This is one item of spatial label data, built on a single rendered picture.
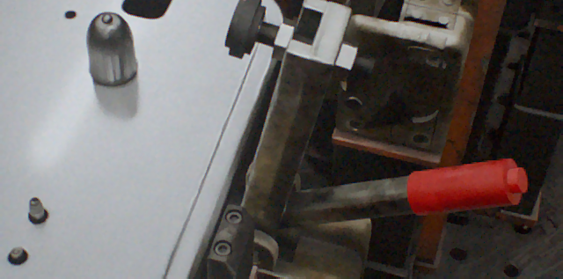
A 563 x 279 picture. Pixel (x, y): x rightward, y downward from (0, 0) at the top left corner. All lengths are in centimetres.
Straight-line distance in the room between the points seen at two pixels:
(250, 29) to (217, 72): 27
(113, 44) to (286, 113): 24
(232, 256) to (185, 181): 26
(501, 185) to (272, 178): 11
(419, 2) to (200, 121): 16
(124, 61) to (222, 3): 10
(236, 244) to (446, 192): 14
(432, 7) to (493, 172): 20
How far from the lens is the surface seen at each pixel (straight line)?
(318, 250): 59
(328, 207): 56
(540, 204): 107
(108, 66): 72
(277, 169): 52
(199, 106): 72
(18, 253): 66
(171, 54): 75
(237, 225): 42
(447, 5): 70
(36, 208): 66
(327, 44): 46
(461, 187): 52
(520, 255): 104
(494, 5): 74
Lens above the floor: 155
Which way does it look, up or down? 51 degrees down
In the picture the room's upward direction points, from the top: 3 degrees clockwise
